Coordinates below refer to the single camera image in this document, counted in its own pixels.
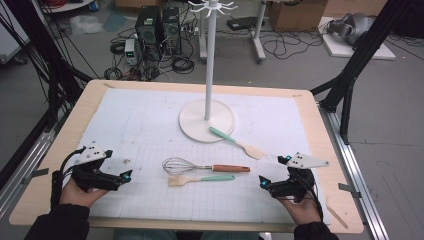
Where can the narrow black computer tower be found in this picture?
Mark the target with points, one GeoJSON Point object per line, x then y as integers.
{"type": "Point", "coordinates": [171, 30]}

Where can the person's left hand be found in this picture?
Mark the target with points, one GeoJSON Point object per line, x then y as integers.
{"type": "Point", "coordinates": [78, 197]}

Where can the large black computer tower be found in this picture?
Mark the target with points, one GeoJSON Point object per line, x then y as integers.
{"type": "Point", "coordinates": [148, 33]}

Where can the thin wooden stick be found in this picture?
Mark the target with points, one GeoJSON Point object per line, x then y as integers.
{"type": "Point", "coordinates": [336, 215]}

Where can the cardboard box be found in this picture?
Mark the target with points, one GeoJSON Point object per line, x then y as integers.
{"type": "Point", "coordinates": [300, 16]}

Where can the grey helmet-like device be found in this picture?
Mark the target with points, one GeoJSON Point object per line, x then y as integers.
{"type": "Point", "coordinates": [356, 26]}

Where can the white table leg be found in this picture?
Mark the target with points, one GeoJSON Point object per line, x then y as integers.
{"type": "Point", "coordinates": [259, 40]}
{"type": "Point", "coordinates": [202, 43]}

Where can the white grid mat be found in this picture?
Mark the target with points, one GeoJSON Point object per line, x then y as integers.
{"type": "Point", "coordinates": [150, 126]}

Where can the flat black box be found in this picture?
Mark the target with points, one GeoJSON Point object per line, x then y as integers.
{"type": "Point", "coordinates": [245, 22]}

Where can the aluminium rail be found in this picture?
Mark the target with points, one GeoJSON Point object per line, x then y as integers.
{"type": "Point", "coordinates": [23, 173]}
{"type": "Point", "coordinates": [348, 160]}

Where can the white cabinet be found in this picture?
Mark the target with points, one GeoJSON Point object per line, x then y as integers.
{"type": "Point", "coordinates": [10, 43]}

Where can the white utensil rack stand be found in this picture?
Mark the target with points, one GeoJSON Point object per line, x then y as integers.
{"type": "Point", "coordinates": [196, 121]}

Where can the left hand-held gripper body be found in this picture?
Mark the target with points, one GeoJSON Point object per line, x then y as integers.
{"type": "Point", "coordinates": [95, 178]}

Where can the white foam board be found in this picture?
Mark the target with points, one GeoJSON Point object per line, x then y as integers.
{"type": "Point", "coordinates": [336, 50]}

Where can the white round table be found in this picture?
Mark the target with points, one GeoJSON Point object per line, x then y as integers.
{"type": "Point", "coordinates": [76, 6]}

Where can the clear plastic sheet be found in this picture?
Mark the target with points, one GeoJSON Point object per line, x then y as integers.
{"type": "Point", "coordinates": [86, 25]}

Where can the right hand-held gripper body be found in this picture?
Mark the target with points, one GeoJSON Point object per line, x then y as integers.
{"type": "Point", "coordinates": [293, 188]}

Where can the grey metal clamp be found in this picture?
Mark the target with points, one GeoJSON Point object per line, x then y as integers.
{"type": "Point", "coordinates": [40, 173]}
{"type": "Point", "coordinates": [348, 188]}

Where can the small white power supply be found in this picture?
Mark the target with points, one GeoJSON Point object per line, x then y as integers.
{"type": "Point", "coordinates": [130, 50]}

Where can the black metal frame stand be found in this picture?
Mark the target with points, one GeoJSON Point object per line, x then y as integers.
{"type": "Point", "coordinates": [350, 76]}
{"type": "Point", "coordinates": [55, 66]}

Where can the person's right hand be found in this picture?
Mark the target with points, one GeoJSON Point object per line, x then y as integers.
{"type": "Point", "coordinates": [303, 211]}

